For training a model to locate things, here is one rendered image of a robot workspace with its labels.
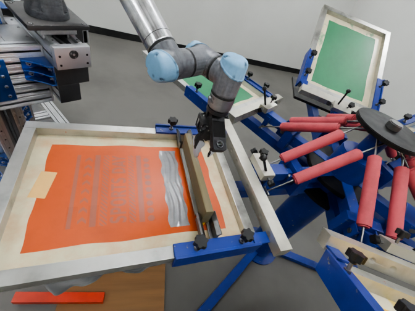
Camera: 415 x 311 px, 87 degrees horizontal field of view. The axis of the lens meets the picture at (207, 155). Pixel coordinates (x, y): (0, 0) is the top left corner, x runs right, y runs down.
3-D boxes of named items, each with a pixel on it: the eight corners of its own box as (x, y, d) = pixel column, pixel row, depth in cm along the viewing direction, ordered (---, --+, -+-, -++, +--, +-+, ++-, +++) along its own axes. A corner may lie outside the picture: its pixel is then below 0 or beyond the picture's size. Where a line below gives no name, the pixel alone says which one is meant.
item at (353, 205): (318, 266, 84) (340, 255, 76) (245, 129, 133) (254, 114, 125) (432, 239, 115) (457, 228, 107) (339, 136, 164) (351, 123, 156)
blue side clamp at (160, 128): (154, 141, 103) (156, 130, 98) (153, 134, 106) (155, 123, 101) (213, 144, 114) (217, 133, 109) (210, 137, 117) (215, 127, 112)
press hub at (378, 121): (246, 274, 167) (408, 156, 75) (230, 225, 192) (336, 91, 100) (288, 265, 182) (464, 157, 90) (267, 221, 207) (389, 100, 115)
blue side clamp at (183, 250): (171, 267, 68) (176, 259, 63) (169, 251, 71) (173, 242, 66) (254, 252, 79) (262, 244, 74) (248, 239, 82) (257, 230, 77)
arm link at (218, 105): (239, 102, 64) (213, 100, 60) (233, 115, 67) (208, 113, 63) (230, 89, 68) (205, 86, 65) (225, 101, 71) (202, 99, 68)
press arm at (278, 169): (251, 181, 96) (257, 174, 93) (246, 171, 100) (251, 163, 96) (283, 180, 103) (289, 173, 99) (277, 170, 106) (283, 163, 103)
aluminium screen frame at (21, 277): (-40, 299, 49) (-49, 295, 47) (28, 128, 86) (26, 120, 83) (255, 247, 79) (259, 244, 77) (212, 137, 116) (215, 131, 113)
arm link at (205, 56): (175, 39, 59) (204, 58, 55) (202, 37, 66) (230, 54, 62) (170, 66, 64) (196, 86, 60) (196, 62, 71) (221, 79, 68)
